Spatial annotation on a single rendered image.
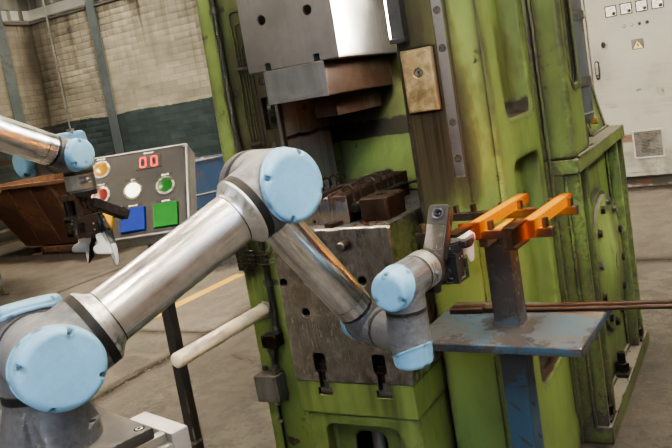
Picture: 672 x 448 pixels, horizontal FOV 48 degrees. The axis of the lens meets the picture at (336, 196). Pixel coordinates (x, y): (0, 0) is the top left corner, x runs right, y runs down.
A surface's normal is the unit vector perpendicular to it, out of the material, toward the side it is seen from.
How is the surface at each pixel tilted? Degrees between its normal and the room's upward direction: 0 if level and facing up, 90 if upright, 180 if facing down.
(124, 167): 60
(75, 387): 92
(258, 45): 90
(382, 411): 90
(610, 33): 90
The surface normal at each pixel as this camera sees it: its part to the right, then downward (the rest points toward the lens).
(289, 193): 0.63, -0.05
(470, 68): -0.47, 0.20
